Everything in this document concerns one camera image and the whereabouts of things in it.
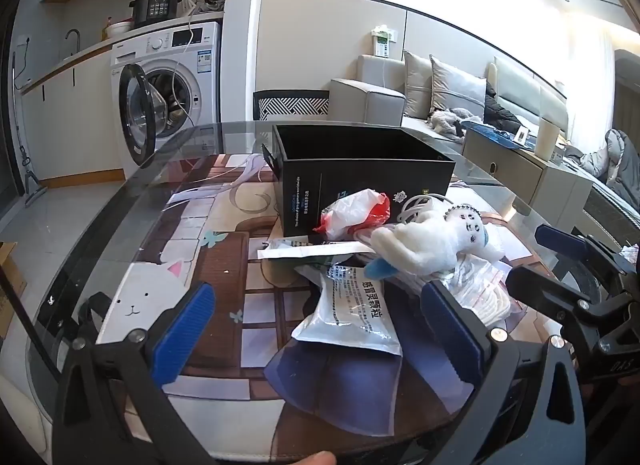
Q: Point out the white pouch with blue print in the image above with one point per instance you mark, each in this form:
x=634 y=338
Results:
x=345 y=315

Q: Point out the black storage box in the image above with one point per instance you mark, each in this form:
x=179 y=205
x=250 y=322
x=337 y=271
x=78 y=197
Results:
x=320 y=180

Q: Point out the grey sofa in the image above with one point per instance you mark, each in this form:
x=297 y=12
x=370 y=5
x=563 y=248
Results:
x=370 y=100

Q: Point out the black faucet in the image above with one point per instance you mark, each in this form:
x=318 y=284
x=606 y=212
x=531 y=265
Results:
x=79 y=45

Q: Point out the white washing machine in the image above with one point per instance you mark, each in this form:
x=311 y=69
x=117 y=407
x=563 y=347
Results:
x=195 y=65

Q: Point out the cream cylinder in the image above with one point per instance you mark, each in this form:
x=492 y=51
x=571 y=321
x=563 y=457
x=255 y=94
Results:
x=546 y=137

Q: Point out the white wall panel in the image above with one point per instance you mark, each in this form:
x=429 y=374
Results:
x=382 y=42

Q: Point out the grey cushion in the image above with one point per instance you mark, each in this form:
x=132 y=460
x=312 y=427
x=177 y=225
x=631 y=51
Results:
x=457 y=87
x=417 y=85

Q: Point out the grey down jacket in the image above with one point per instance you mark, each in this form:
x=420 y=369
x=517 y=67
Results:
x=617 y=155

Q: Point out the beige side cabinet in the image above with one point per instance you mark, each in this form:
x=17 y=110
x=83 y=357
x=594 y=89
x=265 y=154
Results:
x=530 y=170

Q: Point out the cartoon printed table mat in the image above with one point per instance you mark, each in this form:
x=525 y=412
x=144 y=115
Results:
x=225 y=265

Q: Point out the floor mop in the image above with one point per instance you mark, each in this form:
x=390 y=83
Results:
x=36 y=190

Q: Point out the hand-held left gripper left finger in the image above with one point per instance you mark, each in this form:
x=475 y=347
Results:
x=185 y=325

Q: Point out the black jacket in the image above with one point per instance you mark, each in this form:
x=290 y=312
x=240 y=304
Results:
x=500 y=112

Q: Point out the person's left hand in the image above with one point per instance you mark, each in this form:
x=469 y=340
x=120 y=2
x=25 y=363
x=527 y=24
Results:
x=310 y=459

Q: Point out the black pressure cooker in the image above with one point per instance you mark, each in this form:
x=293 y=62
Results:
x=157 y=5

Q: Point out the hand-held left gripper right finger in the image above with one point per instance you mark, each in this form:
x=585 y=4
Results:
x=445 y=325

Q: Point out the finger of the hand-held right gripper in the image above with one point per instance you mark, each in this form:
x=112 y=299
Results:
x=555 y=237
x=530 y=282

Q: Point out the black white patterned chair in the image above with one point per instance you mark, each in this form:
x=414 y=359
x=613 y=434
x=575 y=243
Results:
x=290 y=105

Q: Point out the beige upholstered headboard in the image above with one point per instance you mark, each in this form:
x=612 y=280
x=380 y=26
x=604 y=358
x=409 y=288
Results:
x=525 y=90

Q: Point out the small white box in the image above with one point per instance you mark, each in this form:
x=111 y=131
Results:
x=522 y=135

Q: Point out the white pot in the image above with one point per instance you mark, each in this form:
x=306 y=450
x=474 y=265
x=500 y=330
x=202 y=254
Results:
x=119 y=29

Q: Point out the white plush toy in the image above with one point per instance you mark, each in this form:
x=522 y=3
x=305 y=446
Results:
x=430 y=245

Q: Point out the grey crumpled cloth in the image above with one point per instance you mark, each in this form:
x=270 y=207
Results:
x=212 y=4

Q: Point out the clear bag of pale cloth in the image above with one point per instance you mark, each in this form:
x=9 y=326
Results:
x=480 y=295

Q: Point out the blue mat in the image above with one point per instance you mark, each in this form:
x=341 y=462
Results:
x=495 y=134

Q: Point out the red-edged white packet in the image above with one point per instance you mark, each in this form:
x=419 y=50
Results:
x=350 y=212

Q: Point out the grey fluffy cloth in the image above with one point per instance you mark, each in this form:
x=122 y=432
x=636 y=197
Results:
x=447 y=121

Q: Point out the white paper envelope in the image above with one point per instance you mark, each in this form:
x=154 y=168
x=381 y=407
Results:
x=300 y=251

